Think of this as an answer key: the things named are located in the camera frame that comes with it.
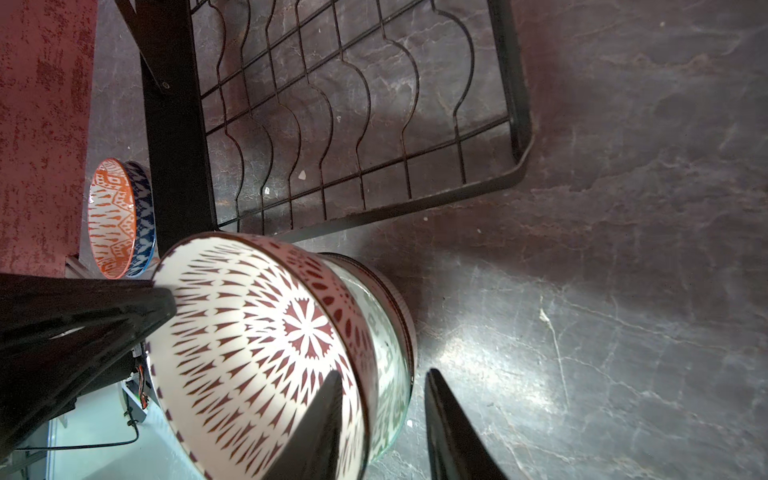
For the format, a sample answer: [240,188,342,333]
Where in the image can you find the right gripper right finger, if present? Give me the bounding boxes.
[424,368,507,480]

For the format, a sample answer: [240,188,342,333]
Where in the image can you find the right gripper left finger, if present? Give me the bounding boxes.
[263,371,343,480]

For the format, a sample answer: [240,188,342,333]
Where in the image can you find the red white patterned bowl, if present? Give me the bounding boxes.
[147,232,379,479]

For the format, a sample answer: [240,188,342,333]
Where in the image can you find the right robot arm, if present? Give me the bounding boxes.
[1,274,505,479]

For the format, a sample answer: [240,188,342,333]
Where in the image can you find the green white patterned bowl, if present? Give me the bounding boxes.
[321,252,418,461]

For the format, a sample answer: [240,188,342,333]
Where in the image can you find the orange patterned bowl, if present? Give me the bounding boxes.
[87,158,156,280]

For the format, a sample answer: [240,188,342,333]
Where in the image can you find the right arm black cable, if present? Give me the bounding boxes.
[11,407,142,452]

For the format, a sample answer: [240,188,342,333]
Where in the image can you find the black wire dish rack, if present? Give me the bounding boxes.
[117,1,533,251]

